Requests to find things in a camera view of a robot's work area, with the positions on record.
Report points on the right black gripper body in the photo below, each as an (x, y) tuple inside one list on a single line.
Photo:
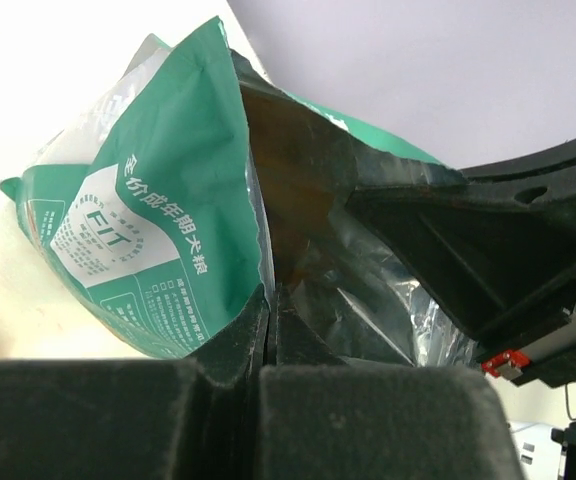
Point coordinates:
[(542, 184)]

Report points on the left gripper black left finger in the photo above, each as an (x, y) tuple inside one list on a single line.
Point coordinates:
[(190, 418)]

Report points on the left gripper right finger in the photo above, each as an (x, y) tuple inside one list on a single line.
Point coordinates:
[(322, 418)]

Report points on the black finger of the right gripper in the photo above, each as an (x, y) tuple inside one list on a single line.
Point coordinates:
[(448, 240)]

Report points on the green pet food bag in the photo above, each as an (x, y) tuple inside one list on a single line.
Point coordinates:
[(194, 181)]

